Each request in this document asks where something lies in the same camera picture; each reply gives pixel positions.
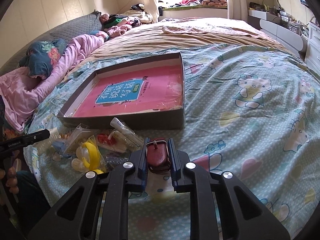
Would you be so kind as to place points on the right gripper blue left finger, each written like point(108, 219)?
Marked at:
point(136, 177)

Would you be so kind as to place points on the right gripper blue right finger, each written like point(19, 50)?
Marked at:
point(180, 180)

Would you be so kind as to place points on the dark red strap watch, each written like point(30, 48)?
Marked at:
point(157, 156)

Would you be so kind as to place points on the red bead earrings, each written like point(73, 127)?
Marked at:
point(110, 143)

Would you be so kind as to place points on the white tube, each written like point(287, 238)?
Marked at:
point(126, 131)

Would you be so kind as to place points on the earring card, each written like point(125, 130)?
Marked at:
point(79, 135)

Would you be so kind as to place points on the white cream hair claw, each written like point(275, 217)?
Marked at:
point(46, 144)

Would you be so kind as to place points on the person's left hand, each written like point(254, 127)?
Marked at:
point(12, 179)

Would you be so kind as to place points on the pink quilt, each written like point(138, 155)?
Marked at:
point(22, 94)

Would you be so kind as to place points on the dark cardboard tray box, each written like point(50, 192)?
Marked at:
point(160, 120)

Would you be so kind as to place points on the pink book with blue title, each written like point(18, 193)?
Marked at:
point(153, 89)

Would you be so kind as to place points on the dark blue floral pillow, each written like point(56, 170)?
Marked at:
point(42, 56)

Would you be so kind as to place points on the Hello Kitty teal bedsheet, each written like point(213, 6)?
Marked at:
point(250, 110)

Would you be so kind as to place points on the tan striped blanket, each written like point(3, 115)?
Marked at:
point(150, 37)

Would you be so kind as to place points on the clothes pile at bedhead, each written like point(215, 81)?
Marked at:
point(115, 25)

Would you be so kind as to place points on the grey quilted headboard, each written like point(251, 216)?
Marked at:
point(82, 25)

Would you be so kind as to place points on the pink floral cloth on bed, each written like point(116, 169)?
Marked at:
point(213, 25)

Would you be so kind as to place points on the white drawer cabinet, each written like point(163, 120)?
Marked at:
point(312, 57)

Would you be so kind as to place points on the cream curtain right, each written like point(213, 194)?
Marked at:
point(237, 10)

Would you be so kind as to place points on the white grey dresser desk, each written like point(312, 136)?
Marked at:
point(270, 25)

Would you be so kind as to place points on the clothes pile on windowsill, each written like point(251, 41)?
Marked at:
point(220, 4)

